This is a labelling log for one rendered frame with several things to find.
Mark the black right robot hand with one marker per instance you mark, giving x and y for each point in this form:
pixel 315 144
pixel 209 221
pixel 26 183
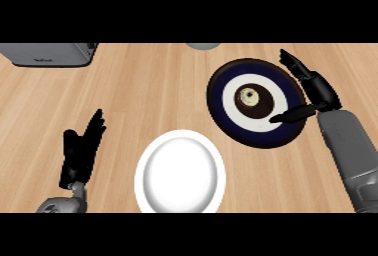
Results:
pixel 320 90

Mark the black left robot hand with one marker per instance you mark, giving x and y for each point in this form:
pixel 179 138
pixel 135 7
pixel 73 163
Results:
pixel 82 156

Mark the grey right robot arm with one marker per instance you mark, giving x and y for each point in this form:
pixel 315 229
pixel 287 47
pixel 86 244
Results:
pixel 352 160

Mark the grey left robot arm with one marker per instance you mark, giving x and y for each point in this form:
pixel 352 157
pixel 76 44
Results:
pixel 67 201

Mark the chocolate cupcake with cream top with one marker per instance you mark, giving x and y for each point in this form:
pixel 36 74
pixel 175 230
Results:
pixel 255 100

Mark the dark blue and white plate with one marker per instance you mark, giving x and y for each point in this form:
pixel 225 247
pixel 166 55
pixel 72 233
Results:
pixel 231 106

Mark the grey round object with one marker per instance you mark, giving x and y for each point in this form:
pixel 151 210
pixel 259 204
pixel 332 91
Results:
pixel 203 46

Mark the grey box appliance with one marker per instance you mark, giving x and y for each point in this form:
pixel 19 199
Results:
pixel 50 53

